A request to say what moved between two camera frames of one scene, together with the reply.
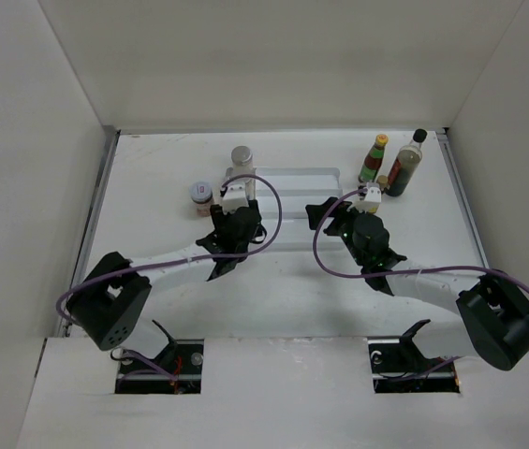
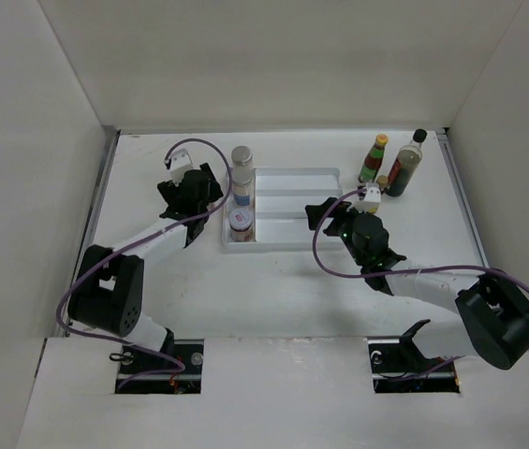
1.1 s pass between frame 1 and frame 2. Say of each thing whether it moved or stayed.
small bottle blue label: stayed
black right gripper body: stayed
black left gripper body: moved
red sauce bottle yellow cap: stayed
